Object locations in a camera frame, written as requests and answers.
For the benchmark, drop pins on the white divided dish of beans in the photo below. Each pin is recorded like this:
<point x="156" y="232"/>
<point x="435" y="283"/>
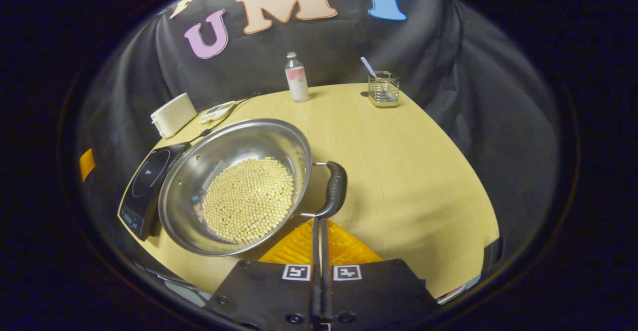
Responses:
<point x="217" y="112"/>

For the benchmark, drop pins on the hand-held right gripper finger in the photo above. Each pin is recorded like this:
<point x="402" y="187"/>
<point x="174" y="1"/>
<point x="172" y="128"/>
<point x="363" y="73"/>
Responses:
<point x="316" y="271"/>
<point x="325" y="281"/>

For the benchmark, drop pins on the black backdrop cloth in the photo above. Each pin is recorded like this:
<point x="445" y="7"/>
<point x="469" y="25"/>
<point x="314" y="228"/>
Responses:
<point x="349" y="42"/>

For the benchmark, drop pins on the white toaster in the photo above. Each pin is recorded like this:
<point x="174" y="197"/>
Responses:
<point x="174" y="114"/>

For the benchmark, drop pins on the clear bottle with pink label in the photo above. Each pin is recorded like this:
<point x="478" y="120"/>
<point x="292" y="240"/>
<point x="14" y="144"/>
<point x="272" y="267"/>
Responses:
<point x="297" y="84"/>

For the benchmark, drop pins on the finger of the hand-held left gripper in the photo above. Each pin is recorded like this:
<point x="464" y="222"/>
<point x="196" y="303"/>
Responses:
<point x="86" y="164"/>

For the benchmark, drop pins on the striped straw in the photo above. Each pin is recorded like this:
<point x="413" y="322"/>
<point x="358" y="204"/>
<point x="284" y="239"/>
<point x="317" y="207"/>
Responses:
<point x="368" y="66"/>

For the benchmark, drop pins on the clear square holder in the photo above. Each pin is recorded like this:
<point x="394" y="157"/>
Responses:
<point x="384" y="94"/>

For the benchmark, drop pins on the pile of yellow beans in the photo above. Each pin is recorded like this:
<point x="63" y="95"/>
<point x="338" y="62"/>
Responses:
<point x="249" y="201"/>

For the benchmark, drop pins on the black induction cooktop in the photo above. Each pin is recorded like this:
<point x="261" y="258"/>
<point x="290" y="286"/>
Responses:
<point x="149" y="176"/>

